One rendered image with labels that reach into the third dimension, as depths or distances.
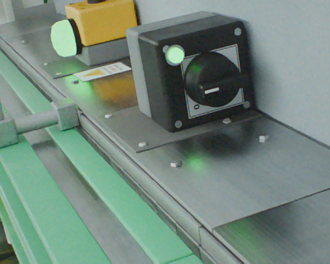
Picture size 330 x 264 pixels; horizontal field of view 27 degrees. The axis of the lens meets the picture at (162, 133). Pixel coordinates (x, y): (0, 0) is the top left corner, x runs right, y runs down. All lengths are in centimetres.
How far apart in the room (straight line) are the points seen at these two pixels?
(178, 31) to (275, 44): 8
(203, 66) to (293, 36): 8
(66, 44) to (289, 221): 49
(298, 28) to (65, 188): 22
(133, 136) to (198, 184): 12
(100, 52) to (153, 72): 27
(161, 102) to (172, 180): 10
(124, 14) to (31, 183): 32
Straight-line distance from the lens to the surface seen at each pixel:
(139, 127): 61
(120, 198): 53
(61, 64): 89
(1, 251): 114
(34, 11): 133
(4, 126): 68
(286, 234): 41
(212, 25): 58
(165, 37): 57
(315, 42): 51
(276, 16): 55
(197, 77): 55
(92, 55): 84
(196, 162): 52
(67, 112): 69
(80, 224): 50
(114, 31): 85
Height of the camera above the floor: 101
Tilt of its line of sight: 17 degrees down
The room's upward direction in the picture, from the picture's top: 106 degrees counter-clockwise
